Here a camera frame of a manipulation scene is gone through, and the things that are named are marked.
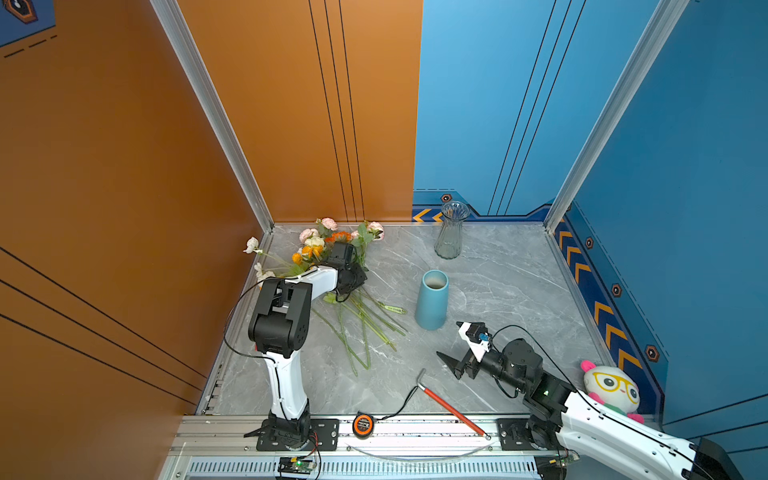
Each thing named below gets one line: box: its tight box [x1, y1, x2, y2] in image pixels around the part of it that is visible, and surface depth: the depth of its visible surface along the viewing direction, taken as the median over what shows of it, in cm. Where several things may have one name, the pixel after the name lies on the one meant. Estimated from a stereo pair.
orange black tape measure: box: [352, 411, 375, 440], surface depth 74 cm
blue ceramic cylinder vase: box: [415, 269, 449, 331], surface depth 85 cm
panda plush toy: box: [581, 360, 644, 424], surface depth 75 cm
